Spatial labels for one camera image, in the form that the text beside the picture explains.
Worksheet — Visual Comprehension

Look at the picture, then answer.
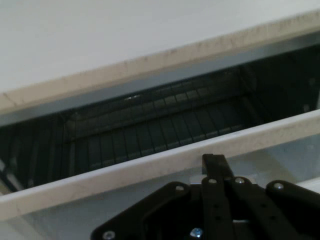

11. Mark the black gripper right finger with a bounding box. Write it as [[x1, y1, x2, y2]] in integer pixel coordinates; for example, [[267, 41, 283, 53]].
[[212, 154, 320, 240]]

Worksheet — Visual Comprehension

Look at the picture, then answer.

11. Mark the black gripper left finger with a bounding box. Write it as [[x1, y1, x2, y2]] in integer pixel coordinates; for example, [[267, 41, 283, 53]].
[[90, 153, 226, 240]]

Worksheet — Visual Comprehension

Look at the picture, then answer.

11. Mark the white glass oven door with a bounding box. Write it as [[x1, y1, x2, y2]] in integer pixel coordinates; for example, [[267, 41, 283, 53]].
[[0, 108, 320, 240]]

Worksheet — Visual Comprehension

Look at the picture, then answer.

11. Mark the white toaster oven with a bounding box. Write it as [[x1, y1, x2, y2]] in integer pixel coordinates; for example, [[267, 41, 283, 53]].
[[0, 0, 320, 196]]

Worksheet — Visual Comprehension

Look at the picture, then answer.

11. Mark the metal wire oven rack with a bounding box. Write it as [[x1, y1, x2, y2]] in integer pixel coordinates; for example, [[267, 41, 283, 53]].
[[61, 81, 267, 163]]

